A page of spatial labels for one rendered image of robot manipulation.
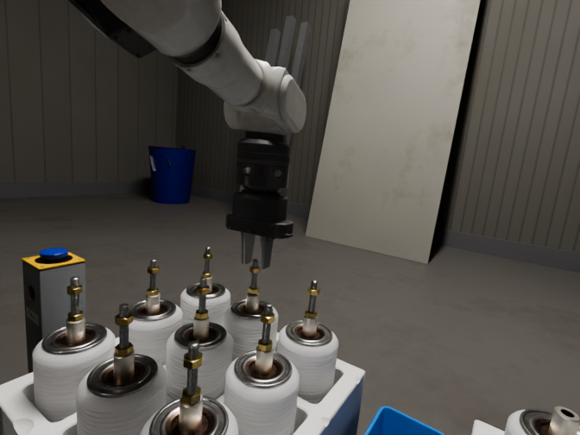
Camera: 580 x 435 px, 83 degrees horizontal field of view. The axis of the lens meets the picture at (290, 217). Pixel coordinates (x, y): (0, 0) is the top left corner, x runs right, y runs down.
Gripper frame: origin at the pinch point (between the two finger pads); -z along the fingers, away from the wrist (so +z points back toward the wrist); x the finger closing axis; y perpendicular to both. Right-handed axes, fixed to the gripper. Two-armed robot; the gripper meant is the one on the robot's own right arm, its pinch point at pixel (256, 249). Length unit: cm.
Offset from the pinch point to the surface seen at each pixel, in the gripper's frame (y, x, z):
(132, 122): -197, 290, 40
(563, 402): -49, -60, -36
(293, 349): 5.9, -11.3, -11.9
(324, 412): 7.4, -17.7, -18.4
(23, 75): -104, 300, 64
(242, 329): 4.5, -1.3, -12.6
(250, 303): 1.1, -0.3, -9.6
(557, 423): 5.4, -42.5, -9.3
